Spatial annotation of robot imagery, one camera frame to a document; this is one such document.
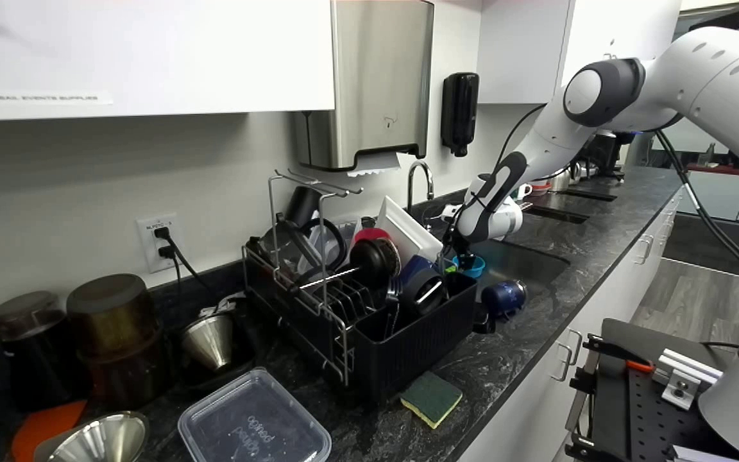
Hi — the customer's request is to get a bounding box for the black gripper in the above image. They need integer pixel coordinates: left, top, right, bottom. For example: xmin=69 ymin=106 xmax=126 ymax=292
xmin=442 ymin=212 xmax=477 ymax=273

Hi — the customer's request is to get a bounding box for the stainless steel sink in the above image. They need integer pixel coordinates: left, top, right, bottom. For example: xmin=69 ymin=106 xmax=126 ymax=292
xmin=437 ymin=229 xmax=569 ymax=289

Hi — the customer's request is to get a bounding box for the chrome sink faucet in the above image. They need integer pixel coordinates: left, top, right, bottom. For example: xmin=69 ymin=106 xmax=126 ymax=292
xmin=405 ymin=162 xmax=437 ymax=212

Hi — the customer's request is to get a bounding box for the round glass lid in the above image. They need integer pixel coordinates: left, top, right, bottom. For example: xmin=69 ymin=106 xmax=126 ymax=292
xmin=299 ymin=216 xmax=350 ymax=270

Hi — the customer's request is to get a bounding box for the dark blue bowl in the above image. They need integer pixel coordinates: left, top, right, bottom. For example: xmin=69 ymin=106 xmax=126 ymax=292
xmin=393 ymin=253 xmax=446 ymax=308

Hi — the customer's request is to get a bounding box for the white cutting board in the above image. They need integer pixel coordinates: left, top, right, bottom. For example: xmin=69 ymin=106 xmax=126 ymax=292
xmin=375 ymin=196 xmax=446 ymax=267

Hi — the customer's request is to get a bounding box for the red dish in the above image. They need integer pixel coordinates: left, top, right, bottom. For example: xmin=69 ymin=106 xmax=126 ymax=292
xmin=351 ymin=222 xmax=393 ymax=246

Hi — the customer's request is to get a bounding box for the black dish rack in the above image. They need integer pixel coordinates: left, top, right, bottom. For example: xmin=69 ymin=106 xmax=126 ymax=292
xmin=240 ymin=163 xmax=480 ymax=402

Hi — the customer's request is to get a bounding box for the black counter mat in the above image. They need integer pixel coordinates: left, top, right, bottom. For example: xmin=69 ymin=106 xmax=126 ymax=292
xmin=524 ymin=202 xmax=592 ymax=226
xmin=556 ymin=188 xmax=619 ymax=206

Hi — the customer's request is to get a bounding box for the green yellow sponge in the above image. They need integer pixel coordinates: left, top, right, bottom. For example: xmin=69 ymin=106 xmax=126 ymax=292
xmin=397 ymin=368 xmax=466 ymax=430

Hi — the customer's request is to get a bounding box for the black mug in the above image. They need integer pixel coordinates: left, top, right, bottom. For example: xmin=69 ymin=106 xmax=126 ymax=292
xmin=282 ymin=185 xmax=325 ymax=231

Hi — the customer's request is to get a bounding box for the white base cabinet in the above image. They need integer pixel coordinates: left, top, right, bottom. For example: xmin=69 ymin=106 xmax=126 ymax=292
xmin=456 ymin=196 xmax=684 ymax=462

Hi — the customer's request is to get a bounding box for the black coffee machine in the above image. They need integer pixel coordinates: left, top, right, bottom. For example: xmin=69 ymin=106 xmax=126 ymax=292
xmin=573 ymin=131 xmax=638 ymax=185

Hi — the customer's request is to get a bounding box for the orange black clamp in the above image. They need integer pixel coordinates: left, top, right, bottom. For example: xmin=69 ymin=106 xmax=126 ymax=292
xmin=580 ymin=333 xmax=660 ymax=380

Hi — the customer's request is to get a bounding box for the stainless paper towel dispenser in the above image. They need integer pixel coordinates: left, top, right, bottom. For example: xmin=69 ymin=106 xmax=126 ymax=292
xmin=303 ymin=0 xmax=437 ymax=171

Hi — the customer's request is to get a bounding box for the white upper cabinet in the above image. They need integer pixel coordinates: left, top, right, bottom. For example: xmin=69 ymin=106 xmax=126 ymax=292
xmin=477 ymin=0 xmax=682 ymax=108
xmin=0 ymin=0 xmax=338 ymax=124

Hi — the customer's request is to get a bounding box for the black breadboard table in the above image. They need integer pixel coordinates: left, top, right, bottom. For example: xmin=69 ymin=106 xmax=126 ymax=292
xmin=566 ymin=315 xmax=739 ymax=462

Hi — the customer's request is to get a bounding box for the white board panel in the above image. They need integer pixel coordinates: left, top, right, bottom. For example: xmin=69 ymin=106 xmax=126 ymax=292
xmin=650 ymin=117 xmax=737 ymax=158

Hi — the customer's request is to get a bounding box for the clear plastic food container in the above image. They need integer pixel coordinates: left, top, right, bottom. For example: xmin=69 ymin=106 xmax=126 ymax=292
xmin=174 ymin=368 xmax=337 ymax=462

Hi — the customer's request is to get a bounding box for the steel cone dripper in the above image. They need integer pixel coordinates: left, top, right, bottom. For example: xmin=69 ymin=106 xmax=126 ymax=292
xmin=183 ymin=308 xmax=239 ymax=375

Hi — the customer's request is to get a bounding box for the white reception desk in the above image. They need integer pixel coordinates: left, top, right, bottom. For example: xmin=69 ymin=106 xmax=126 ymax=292
xmin=684 ymin=167 xmax=739 ymax=222

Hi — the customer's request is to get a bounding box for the large brown metal canister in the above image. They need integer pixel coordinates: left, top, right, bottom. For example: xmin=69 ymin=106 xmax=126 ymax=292
xmin=63 ymin=273 xmax=167 ymax=409

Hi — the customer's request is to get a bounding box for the wide steel funnel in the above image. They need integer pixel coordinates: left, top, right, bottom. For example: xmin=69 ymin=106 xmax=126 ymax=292
xmin=33 ymin=409 xmax=151 ymax=462

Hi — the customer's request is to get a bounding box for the dark lidded canister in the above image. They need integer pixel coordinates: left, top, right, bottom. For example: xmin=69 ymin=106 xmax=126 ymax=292
xmin=0 ymin=289 xmax=76 ymax=414

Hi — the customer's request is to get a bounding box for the orange mat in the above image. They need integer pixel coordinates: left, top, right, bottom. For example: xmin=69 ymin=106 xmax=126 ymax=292
xmin=7 ymin=398 xmax=89 ymax=462

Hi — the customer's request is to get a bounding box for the black wall soap dispenser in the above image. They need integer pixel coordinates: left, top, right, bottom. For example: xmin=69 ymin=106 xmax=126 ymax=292
xmin=438 ymin=71 xmax=483 ymax=158

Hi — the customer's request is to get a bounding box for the aluminium bracket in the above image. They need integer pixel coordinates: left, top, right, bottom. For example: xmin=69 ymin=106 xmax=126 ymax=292
xmin=651 ymin=346 xmax=725 ymax=411

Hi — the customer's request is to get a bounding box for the black power plug cord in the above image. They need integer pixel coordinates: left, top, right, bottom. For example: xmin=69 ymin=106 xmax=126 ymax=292
xmin=151 ymin=222 xmax=219 ymax=302

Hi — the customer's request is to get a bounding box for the white wall outlet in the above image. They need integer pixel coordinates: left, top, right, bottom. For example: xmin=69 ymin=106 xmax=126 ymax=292
xmin=137 ymin=212 xmax=184 ymax=276

